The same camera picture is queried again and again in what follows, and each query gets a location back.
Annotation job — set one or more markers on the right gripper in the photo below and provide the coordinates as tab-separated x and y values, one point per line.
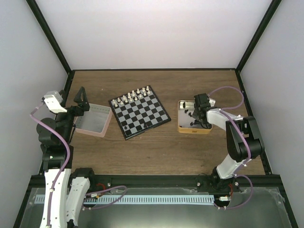
195	113

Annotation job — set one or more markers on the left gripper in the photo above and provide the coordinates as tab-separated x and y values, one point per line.
80	111

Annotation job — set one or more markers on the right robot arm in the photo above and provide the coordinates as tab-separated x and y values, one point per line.
243	137

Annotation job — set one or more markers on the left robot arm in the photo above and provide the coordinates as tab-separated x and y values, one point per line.
65	190

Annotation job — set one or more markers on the black chess pieces in tin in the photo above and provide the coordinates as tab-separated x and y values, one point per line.
186	119

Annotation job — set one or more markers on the white chess pieces group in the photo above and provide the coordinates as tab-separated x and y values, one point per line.
136	97

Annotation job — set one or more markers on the gold metal tin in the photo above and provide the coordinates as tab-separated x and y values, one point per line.
206	129

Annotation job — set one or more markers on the black and white chessboard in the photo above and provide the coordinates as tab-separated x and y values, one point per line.
134	116

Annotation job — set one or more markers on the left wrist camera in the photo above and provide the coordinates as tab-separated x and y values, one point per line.
53	101

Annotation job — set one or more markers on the black aluminium frame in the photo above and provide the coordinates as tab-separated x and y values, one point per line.
161	181

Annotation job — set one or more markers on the blue slotted cable duct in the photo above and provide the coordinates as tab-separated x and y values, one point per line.
153	200

